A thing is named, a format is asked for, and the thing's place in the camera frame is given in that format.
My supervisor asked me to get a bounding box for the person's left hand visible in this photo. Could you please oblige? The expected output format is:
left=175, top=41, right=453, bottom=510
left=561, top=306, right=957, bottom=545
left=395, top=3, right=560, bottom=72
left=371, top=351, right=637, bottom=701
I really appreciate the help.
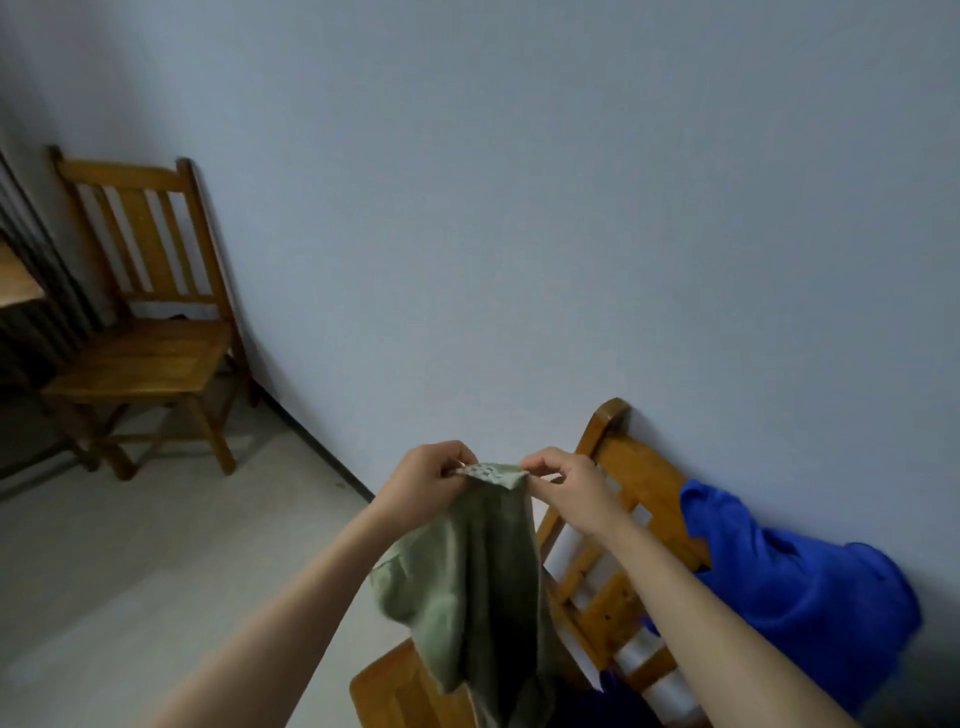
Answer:
left=372, top=440, right=479, bottom=538

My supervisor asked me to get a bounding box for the person's right hand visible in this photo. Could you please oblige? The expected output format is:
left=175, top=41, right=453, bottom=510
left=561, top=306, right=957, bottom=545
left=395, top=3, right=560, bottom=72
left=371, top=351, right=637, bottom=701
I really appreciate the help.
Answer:
left=519, top=447, right=631, bottom=541

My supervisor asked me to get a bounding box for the green terry towel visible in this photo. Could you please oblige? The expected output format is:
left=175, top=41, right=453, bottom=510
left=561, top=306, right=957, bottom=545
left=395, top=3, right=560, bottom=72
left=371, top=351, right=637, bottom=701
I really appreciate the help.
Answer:
left=369, top=462, right=560, bottom=728

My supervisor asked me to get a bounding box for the blue cloth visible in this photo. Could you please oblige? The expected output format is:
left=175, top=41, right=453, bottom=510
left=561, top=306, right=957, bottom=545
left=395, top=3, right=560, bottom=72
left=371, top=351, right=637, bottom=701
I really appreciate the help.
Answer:
left=644, top=479, right=924, bottom=718

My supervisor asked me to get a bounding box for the person's left forearm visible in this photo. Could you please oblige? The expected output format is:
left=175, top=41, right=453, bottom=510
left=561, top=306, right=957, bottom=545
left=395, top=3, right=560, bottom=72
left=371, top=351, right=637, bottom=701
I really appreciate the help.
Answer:
left=146, top=502, right=410, bottom=728

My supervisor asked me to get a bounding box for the person's right forearm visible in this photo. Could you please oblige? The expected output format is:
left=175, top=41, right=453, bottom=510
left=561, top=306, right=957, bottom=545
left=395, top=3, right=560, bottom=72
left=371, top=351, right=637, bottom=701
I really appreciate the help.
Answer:
left=599, top=517, right=856, bottom=728

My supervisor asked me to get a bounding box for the wooden slat-back chair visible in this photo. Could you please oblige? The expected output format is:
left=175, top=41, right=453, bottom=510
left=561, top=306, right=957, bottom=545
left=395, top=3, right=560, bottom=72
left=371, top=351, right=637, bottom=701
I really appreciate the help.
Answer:
left=41, top=146, right=253, bottom=481

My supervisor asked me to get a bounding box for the beige patterned curtain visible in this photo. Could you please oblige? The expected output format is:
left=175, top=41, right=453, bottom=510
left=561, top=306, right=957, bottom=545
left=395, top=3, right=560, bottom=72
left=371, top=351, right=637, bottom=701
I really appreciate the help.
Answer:
left=0, top=149, right=103, bottom=388

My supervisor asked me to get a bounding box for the wooden folding table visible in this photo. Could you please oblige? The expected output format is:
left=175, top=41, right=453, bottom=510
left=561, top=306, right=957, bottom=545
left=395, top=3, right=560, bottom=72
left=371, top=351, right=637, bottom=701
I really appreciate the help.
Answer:
left=0, top=239, right=46, bottom=309

